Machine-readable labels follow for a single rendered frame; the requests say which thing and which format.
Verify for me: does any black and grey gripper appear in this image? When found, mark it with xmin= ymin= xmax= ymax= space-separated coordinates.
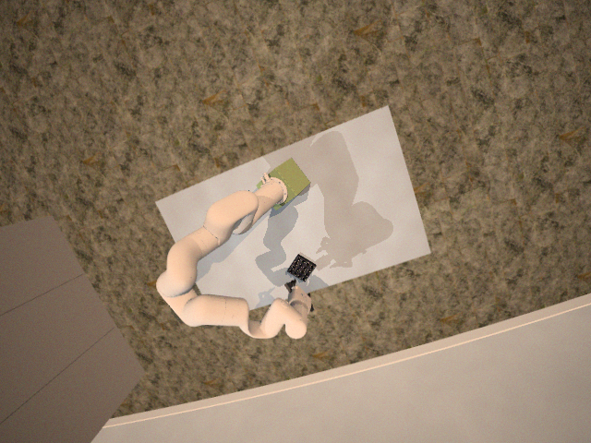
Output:
xmin=284 ymin=280 xmax=314 ymax=313

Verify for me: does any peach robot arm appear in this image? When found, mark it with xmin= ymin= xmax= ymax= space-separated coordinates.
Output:
xmin=156 ymin=173 xmax=308 ymax=339

